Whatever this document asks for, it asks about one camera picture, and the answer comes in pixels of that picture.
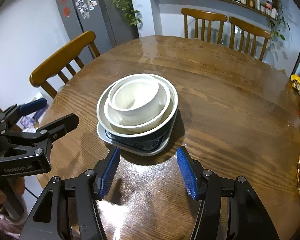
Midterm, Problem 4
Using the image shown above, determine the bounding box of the wooden chair far right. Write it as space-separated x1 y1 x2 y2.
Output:
229 16 271 61

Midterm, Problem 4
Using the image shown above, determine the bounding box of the small white bowl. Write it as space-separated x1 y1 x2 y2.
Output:
108 75 160 120

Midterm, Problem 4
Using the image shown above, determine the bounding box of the wooden chair at left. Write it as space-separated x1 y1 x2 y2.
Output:
29 30 100 98

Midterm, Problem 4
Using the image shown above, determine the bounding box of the medium white bowl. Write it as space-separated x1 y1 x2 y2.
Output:
104 74 171 133

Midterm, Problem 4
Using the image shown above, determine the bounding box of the grey refrigerator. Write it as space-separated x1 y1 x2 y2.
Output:
56 0 139 54

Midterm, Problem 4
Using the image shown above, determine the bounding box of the large white bowl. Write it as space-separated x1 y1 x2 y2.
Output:
96 74 178 138

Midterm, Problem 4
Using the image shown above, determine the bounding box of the trailing green plant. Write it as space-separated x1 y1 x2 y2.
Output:
112 0 142 27

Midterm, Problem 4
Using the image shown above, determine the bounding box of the wooden chair far left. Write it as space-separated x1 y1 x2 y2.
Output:
180 8 228 44

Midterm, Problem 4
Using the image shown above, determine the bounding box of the wooden chair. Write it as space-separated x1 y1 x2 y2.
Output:
29 30 100 98
229 16 271 61
180 8 228 44

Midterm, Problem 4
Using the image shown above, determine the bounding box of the hanging plant at right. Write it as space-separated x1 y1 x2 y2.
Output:
268 0 290 50

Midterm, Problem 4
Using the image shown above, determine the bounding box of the yellow snack packet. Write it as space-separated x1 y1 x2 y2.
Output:
290 74 300 95

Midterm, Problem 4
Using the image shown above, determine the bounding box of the blue square dish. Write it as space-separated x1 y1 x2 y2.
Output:
96 109 179 156

